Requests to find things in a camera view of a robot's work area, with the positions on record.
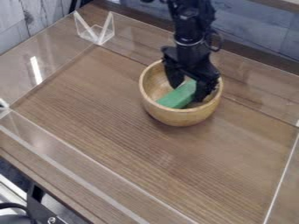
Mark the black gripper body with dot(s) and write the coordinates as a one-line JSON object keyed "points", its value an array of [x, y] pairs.
{"points": [[192, 58]]}

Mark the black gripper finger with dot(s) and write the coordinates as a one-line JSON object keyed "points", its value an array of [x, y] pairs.
{"points": [[173, 74], [204, 87]]}

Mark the round wooden bowl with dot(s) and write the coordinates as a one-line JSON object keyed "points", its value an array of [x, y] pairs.
{"points": [[153, 87]]}

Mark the green rectangular block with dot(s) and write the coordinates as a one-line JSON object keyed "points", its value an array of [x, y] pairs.
{"points": [[180, 96]]}

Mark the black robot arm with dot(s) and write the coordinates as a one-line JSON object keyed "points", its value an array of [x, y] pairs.
{"points": [[192, 17]]}

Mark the clear acrylic corner bracket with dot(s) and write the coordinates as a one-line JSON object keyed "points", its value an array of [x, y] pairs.
{"points": [[96, 34]]}

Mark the clear acrylic tray wall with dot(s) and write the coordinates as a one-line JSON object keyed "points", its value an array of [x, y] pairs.
{"points": [[101, 196]]}

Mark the black table leg bracket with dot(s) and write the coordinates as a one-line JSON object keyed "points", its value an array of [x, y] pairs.
{"points": [[41, 214]]}

